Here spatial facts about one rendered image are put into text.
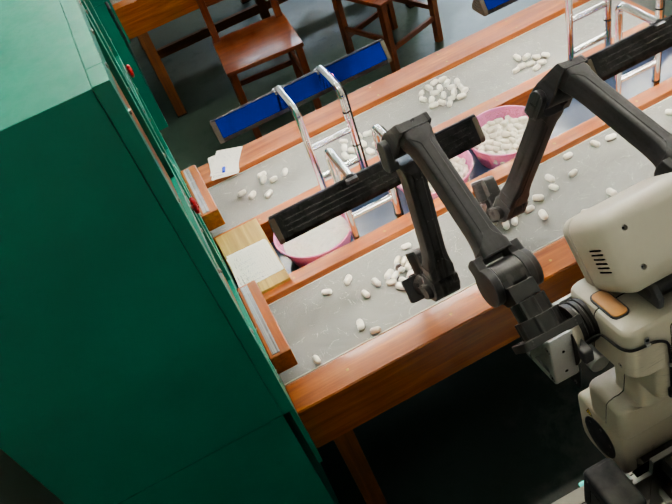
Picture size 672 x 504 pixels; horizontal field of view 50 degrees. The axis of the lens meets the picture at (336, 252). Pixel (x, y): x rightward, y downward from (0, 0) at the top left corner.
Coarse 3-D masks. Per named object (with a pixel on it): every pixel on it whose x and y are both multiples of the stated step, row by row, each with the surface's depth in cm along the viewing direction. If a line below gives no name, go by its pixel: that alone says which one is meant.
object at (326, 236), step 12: (324, 228) 234; (336, 228) 232; (348, 228) 231; (300, 240) 233; (312, 240) 231; (324, 240) 229; (336, 240) 228; (288, 252) 231; (300, 252) 230; (312, 252) 228
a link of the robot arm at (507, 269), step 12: (492, 264) 133; (504, 264) 132; (516, 264) 132; (504, 276) 131; (516, 276) 131; (528, 276) 131; (504, 288) 131; (516, 288) 129; (528, 288) 130; (516, 300) 129
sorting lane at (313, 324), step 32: (608, 128) 230; (576, 160) 224; (608, 160) 220; (640, 160) 217; (544, 192) 218; (576, 192) 214; (448, 224) 219; (544, 224) 209; (384, 256) 217; (320, 288) 215; (352, 288) 211; (384, 288) 208; (288, 320) 209; (320, 320) 206; (352, 320) 203; (384, 320) 200; (320, 352) 198
